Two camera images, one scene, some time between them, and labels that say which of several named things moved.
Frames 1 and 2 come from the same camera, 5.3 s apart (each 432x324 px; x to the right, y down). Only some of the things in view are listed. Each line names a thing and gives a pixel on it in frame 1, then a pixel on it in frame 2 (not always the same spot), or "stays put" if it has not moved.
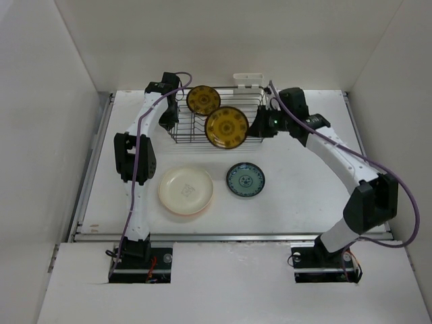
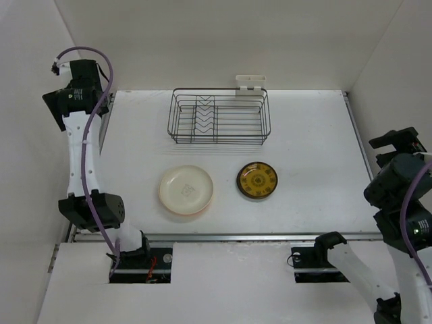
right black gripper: (258, 127) -> (403, 139)
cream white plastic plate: (185, 190) stays put
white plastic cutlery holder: (253, 79) stays put
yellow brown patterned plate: (227, 127) -> (256, 179)
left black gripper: (168, 123) -> (51, 98)
